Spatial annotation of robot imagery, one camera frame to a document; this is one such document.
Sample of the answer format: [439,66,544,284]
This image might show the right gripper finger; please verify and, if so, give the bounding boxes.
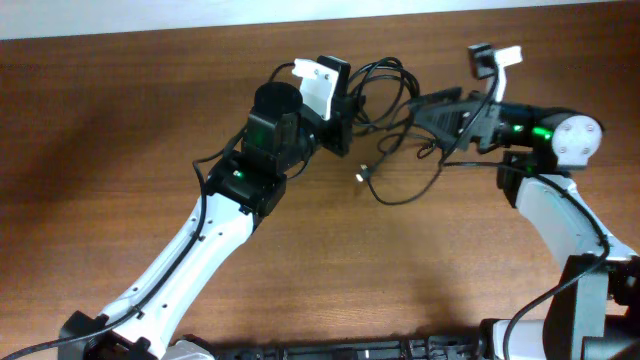
[409,87,462,107]
[410,105,473,149]

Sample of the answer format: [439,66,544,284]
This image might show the short black cable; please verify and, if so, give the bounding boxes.
[375,112,439,161]

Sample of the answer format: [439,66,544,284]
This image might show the black cable silver plug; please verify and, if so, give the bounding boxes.
[347,56,441,206]

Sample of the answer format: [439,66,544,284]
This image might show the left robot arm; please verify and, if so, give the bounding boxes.
[58,81,366,359]

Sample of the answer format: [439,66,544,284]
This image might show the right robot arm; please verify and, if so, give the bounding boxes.
[409,88,639,359]

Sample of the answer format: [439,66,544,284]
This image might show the right camera black cable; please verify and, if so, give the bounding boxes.
[438,69,612,360]

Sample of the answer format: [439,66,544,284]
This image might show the camera black cable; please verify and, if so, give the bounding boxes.
[0,61,301,360]
[438,69,612,360]

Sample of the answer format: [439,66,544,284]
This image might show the left camera black cable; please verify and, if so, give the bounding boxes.
[0,61,301,360]

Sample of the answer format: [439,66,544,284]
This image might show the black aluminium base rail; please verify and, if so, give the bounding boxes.
[164,319,501,360]

